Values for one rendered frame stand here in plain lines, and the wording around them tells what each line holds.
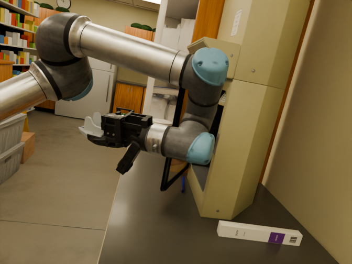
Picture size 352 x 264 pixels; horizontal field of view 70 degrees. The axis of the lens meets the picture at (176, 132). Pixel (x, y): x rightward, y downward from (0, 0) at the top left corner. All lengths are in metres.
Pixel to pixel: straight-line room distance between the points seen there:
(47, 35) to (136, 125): 0.29
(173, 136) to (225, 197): 0.40
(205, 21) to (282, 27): 0.41
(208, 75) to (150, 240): 0.48
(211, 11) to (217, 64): 0.67
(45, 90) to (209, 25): 0.72
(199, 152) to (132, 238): 0.33
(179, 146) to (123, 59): 0.23
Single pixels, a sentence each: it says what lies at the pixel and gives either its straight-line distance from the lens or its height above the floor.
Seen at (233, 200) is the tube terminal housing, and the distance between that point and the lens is 0.91.
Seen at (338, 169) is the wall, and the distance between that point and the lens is 1.02.
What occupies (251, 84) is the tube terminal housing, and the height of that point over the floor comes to 1.41.
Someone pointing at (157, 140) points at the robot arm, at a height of 1.24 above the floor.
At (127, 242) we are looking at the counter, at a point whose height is 0.94.
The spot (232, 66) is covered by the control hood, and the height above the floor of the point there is 1.45.
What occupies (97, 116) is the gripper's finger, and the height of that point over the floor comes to 1.25.
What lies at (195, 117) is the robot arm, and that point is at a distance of 0.59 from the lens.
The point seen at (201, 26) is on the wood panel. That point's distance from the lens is 1.15.
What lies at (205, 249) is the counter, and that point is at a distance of 0.78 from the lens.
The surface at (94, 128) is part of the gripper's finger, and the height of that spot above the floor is 1.22.
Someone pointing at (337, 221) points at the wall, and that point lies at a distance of 1.02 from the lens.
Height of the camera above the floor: 1.40
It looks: 13 degrees down
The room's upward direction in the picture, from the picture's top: 11 degrees clockwise
